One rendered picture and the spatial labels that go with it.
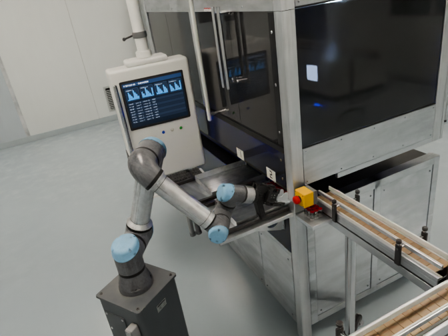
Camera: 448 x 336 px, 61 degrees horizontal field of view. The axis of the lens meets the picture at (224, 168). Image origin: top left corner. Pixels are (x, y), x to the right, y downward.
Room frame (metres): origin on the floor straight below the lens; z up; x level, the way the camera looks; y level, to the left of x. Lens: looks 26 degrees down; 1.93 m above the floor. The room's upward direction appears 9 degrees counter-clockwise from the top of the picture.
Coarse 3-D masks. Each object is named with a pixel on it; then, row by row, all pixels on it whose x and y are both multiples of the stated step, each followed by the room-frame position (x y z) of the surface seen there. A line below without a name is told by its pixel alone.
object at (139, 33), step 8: (128, 0) 2.44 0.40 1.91; (136, 0) 2.45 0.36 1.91; (128, 8) 2.45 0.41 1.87; (136, 8) 2.44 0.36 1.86; (136, 16) 2.44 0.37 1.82; (136, 24) 2.44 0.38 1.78; (136, 32) 2.44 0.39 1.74; (144, 32) 2.45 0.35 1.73; (136, 40) 2.44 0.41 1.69; (144, 40) 2.45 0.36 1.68; (144, 48) 2.44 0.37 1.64; (136, 56) 2.46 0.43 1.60; (144, 56) 2.42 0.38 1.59
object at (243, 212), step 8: (216, 200) 1.76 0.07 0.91; (240, 208) 1.68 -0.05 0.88; (248, 208) 1.67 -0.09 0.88; (264, 208) 1.65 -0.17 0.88; (272, 208) 1.59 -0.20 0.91; (280, 208) 1.60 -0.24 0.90; (232, 216) 1.62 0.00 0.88; (240, 216) 1.61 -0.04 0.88; (248, 216) 1.60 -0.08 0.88; (256, 216) 1.55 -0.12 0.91
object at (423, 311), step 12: (432, 288) 0.93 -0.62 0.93; (444, 288) 0.90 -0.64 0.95; (420, 300) 0.86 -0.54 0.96; (432, 300) 0.88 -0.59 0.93; (444, 300) 0.88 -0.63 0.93; (396, 312) 0.82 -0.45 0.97; (408, 312) 0.85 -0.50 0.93; (420, 312) 0.84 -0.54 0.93; (432, 312) 0.80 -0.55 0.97; (444, 312) 0.83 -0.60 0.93; (336, 324) 0.79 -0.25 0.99; (372, 324) 0.79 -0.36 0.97; (384, 324) 0.82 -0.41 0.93; (396, 324) 0.81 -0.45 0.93; (408, 324) 0.81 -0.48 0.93; (420, 324) 0.77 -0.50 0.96; (432, 324) 0.80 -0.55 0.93; (444, 324) 0.79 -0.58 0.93
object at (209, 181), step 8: (240, 160) 2.19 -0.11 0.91; (216, 168) 2.13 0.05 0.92; (224, 168) 2.15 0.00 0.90; (232, 168) 2.16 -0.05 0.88; (240, 168) 2.15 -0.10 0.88; (248, 168) 2.13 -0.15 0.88; (200, 176) 2.09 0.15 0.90; (208, 176) 2.10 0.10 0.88; (216, 176) 2.09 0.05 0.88; (224, 176) 2.07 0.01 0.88; (232, 176) 2.06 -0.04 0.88; (240, 176) 2.04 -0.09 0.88; (248, 176) 2.02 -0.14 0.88; (256, 176) 1.94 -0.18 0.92; (264, 176) 1.96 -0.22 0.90; (200, 184) 2.00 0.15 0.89; (208, 184) 2.00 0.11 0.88; (216, 184) 1.98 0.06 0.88; (240, 184) 1.90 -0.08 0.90; (208, 192) 1.89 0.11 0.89; (216, 192) 1.85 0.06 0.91
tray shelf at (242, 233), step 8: (184, 184) 2.05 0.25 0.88; (192, 184) 2.04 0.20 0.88; (192, 192) 1.94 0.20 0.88; (200, 192) 1.92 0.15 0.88; (208, 208) 1.73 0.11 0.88; (280, 216) 1.56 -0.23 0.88; (288, 216) 1.56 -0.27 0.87; (232, 224) 1.55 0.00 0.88; (256, 224) 1.52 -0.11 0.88; (264, 224) 1.51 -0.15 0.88; (272, 224) 1.53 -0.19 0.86; (240, 232) 1.48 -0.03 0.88; (248, 232) 1.48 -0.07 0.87; (232, 240) 1.45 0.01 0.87
